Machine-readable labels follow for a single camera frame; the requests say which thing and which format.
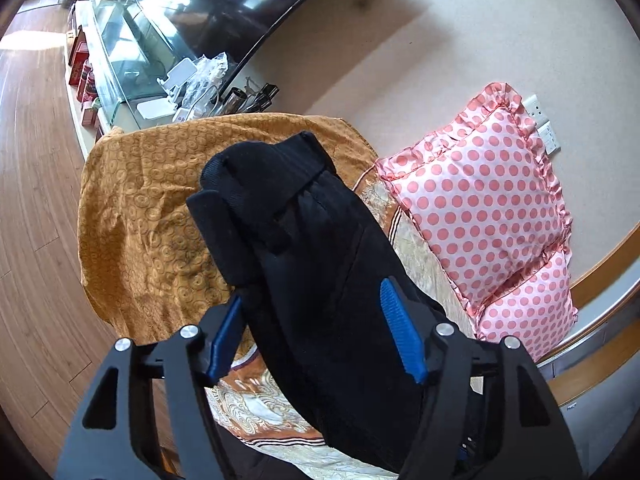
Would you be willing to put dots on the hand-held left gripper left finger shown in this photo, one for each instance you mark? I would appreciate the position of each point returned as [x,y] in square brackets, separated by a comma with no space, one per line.
[225,332]

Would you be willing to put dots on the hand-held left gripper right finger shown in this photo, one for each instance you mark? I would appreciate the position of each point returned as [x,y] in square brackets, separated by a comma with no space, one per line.
[400,330]

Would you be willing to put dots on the black pants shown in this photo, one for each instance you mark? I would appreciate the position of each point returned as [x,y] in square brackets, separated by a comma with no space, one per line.
[310,260]

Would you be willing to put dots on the cream floral bed sheet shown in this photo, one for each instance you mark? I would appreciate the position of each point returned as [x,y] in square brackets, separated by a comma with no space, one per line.
[255,405]

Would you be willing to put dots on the pink polka dot pillow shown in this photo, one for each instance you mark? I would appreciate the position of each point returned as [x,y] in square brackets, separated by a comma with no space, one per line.
[530,310]
[480,200]

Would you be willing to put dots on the orange patterned blanket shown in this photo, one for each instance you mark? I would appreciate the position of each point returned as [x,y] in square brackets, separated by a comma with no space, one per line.
[150,200]

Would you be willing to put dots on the metal cup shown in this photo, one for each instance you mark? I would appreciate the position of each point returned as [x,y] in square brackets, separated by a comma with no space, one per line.
[267,95]
[235,102]

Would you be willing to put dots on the white flat box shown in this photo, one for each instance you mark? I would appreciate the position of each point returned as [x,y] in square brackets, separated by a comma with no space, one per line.
[155,110]

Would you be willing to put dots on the white tablet stand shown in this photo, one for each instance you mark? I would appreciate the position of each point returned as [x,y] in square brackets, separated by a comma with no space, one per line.
[179,74]

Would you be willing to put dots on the clear plastic bag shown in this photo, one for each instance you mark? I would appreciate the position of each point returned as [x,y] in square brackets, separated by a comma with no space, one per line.
[211,67]

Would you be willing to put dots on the red can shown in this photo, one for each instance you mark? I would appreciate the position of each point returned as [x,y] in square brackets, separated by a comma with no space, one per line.
[88,85]

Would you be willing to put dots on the glass television cabinet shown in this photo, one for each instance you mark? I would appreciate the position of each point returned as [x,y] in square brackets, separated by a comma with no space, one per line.
[115,45]

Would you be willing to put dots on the red box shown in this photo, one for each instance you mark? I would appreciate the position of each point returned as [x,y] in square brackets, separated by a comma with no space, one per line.
[80,55]

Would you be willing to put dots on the black flat television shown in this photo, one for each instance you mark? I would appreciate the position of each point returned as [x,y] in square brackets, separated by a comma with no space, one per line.
[240,0]

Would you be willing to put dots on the wooden door frame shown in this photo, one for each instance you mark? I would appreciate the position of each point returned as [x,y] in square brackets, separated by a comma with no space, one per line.
[605,267]

